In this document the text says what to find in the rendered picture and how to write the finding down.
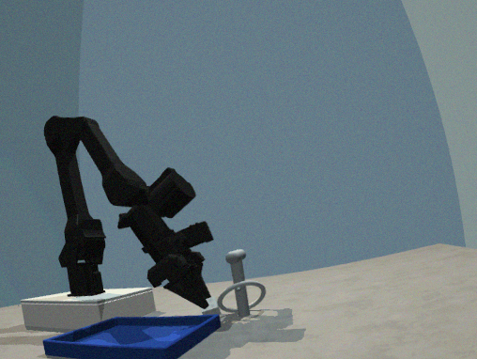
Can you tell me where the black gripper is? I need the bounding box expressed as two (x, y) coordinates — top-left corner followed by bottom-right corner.
(142, 225), (211, 309)

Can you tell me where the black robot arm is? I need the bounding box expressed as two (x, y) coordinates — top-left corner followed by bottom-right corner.
(44, 116), (213, 297)

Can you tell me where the grey metal t-shaped stake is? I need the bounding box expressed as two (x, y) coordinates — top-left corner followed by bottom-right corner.
(225, 249), (250, 317)

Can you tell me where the blue tray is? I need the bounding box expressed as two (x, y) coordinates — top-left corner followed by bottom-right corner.
(42, 314), (222, 359)

